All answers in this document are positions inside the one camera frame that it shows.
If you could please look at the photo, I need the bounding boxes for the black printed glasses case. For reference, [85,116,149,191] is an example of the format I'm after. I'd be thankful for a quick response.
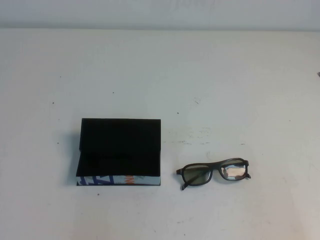
[76,117,163,187]

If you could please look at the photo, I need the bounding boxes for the dark-framed glasses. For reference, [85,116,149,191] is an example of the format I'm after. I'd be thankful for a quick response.
[174,157,252,191]

